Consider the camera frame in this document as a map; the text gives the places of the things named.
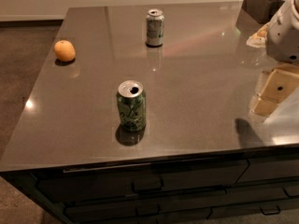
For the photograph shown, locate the green soda can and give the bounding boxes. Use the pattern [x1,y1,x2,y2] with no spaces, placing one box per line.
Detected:
[117,80,146,133]

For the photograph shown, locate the silver white soda can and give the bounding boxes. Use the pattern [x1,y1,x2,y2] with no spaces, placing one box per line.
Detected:
[146,8,164,47]

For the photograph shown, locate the orange fruit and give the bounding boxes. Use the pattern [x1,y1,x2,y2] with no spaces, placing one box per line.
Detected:
[54,40,76,63]

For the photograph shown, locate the upper left dark drawer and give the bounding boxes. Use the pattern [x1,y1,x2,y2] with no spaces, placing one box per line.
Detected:
[36,161,248,203]

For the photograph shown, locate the dark drawer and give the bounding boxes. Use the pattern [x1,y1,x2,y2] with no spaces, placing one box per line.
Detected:
[208,198,299,219]
[64,189,289,224]
[238,155,299,183]
[36,161,248,203]

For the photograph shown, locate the lower left dark drawer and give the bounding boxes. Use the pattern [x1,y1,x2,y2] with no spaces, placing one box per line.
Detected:
[64,189,289,224]

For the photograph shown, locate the upper right dark drawer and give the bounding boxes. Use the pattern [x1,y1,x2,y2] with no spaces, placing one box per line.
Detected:
[238,155,299,183]

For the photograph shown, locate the dark box with snacks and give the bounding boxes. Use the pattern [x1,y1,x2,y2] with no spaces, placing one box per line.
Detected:
[241,0,299,25]

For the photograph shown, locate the lower right dark drawer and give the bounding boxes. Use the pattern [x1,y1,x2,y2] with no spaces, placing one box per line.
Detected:
[208,198,299,219]

